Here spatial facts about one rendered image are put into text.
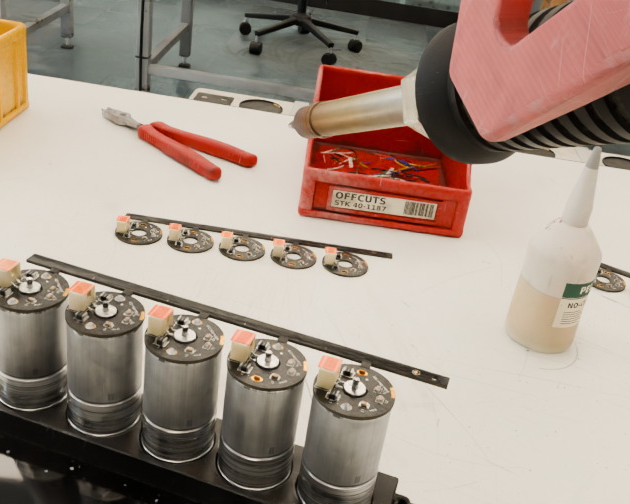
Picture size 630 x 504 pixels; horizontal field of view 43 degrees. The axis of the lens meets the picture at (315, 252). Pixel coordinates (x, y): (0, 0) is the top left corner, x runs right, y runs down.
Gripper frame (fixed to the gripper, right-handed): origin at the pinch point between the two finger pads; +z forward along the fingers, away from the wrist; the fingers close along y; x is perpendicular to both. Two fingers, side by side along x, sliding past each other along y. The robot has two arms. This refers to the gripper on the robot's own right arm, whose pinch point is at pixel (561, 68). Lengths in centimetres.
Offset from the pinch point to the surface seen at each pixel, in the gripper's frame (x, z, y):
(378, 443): 1.7, 14.5, -2.8
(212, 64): -206, 227, -111
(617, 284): -5.4, 24.3, -26.2
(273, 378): -1.0, 14.5, -0.3
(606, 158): -20, 34, -43
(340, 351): -1.5, 14.9, -2.9
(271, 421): 0.0, 15.5, -0.2
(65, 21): -230, 229, -58
